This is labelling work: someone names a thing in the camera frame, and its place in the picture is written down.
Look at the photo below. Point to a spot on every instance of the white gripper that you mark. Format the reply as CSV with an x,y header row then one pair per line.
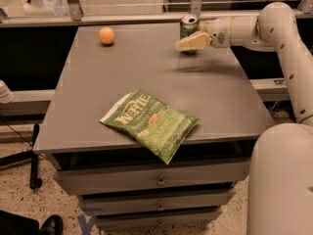
x,y
219,32

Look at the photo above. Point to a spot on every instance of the green soda can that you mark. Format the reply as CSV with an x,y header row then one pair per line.
x,y
189,24

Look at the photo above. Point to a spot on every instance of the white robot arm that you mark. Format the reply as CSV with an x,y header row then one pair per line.
x,y
280,180

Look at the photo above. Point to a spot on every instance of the orange fruit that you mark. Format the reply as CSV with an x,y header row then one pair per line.
x,y
107,36

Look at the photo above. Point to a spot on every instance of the green Kettle chips bag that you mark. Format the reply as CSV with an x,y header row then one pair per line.
x,y
157,126

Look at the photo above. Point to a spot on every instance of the top grey drawer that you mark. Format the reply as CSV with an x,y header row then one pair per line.
x,y
152,176

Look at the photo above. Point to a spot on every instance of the grey drawer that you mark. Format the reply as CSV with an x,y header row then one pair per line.
x,y
152,176
155,218
157,202

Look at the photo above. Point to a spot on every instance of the middle grey drawer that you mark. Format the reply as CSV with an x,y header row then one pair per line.
x,y
157,202

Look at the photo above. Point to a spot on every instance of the grey drawer cabinet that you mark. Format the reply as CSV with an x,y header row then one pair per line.
x,y
93,80

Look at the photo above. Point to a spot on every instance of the bottom grey drawer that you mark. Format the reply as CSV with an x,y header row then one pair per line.
x,y
155,218

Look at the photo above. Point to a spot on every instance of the white cylindrical object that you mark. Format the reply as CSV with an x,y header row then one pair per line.
x,y
6,95

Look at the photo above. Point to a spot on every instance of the black shoe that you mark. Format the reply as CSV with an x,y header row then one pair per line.
x,y
52,226

